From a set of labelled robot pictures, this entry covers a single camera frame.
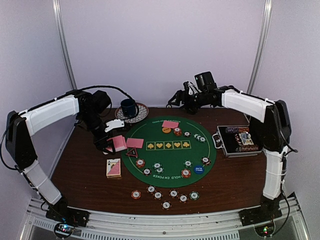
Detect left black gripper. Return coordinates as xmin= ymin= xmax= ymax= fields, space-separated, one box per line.
xmin=79 ymin=110 xmax=116 ymax=155

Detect scattered brown chip three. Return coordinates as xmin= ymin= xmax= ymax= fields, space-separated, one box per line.
xmin=161 ymin=201 xmax=172 ymax=210

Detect blue small blind button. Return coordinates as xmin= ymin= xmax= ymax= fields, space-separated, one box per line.
xmin=193 ymin=165 xmax=205 ymax=175

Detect aluminium poker chip case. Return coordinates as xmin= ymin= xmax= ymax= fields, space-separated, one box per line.
xmin=212 ymin=125 xmax=262 ymax=158

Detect pink card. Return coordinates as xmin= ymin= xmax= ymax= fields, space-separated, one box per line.
xmin=126 ymin=138 xmax=144 ymax=149
xmin=161 ymin=120 xmax=179 ymax=129

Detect dark blue mug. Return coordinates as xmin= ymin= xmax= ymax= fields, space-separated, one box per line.
xmin=120 ymin=98 xmax=136 ymax=118

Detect round green poker mat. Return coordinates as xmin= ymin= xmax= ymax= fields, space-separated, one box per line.
xmin=121 ymin=116 xmax=217 ymax=189

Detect triangular black red dealer button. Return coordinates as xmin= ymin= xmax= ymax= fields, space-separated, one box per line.
xmin=125 ymin=147 xmax=139 ymax=158

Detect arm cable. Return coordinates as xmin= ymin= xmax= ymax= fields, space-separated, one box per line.
xmin=74 ymin=84 xmax=140 ymax=118
xmin=279 ymin=129 xmax=300 ymax=226

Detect green poker chip stack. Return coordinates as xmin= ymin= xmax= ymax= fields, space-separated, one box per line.
xmin=189 ymin=191 xmax=200 ymax=201

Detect green chips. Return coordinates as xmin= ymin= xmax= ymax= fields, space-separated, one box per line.
xmin=152 ymin=162 xmax=164 ymax=174
xmin=183 ymin=160 xmax=193 ymax=168
xmin=193 ymin=134 xmax=206 ymax=143

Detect playing card box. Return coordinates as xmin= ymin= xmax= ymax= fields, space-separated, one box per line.
xmin=106 ymin=158 xmax=121 ymax=178

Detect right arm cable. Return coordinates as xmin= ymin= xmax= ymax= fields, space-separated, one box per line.
xmin=279 ymin=129 xmax=300 ymax=226

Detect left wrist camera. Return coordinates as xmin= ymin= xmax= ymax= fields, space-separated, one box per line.
xmin=104 ymin=119 xmax=125 ymax=133

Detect pink playing card deck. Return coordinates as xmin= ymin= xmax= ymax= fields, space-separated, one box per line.
xmin=109 ymin=135 xmax=127 ymax=152

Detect scattered brown chip one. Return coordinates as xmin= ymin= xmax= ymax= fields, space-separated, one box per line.
xmin=146 ymin=185 xmax=156 ymax=194

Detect left aluminium frame post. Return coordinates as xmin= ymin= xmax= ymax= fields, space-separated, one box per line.
xmin=52 ymin=0 xmax=78 ymax=90

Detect patterned ceramic saucer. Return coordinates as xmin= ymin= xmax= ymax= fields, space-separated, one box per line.
xmin=114 ymin=102 xmax=149 ymax=124

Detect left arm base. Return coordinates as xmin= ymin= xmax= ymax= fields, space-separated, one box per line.
xmin=45 ymin=208 xmax=90 ymax=239

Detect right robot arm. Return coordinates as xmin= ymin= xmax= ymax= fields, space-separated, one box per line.
xmin=166 ymin=71 xmax=292 ymax=221

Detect right aluminium frame post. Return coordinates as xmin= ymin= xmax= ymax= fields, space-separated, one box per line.
xmin=246 ymin=0 xmax=273 ymax=94

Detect red poker chip stack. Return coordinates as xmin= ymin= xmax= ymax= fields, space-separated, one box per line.
xmin=131 ymin=190 xmax=142 ymax=200

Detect orange big blind button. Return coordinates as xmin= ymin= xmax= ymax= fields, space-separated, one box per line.
xmin=162 ymin=127 xmax=172 ymax=134

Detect scattered brown chip two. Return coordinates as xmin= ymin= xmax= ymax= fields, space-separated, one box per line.
xmin=153 ymin=191 xmax=163 ymax=200

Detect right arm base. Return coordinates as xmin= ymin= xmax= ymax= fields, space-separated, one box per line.
xmin=238 ymin=206 xmax=283 ymax=238

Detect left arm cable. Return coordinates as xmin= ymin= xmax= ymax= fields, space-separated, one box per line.
xmin=74 ymin=84 xmax=140 ymax=118

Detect front aluminium rail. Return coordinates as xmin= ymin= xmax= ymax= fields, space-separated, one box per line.
xmin=23 ymin=191 xmax=308 ymax=240

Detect red chips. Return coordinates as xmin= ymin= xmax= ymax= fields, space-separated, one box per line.
xmin=173 ymin=127 xmax=182 ymax=136
xmin=181 ymin=169 xmax=191 ymax=178
xmin=135 ymin=158 xmax=145 ymax=169

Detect aluminium frame post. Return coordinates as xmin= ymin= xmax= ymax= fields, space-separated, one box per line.
xmin=246 ymin=0 xmax=273 ymax=94
xmin=52 ymin=0 xmax=78 ymax=90

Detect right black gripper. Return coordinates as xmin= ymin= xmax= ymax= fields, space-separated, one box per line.
xmin=168 ymin=90 xmax=208 ymax=115

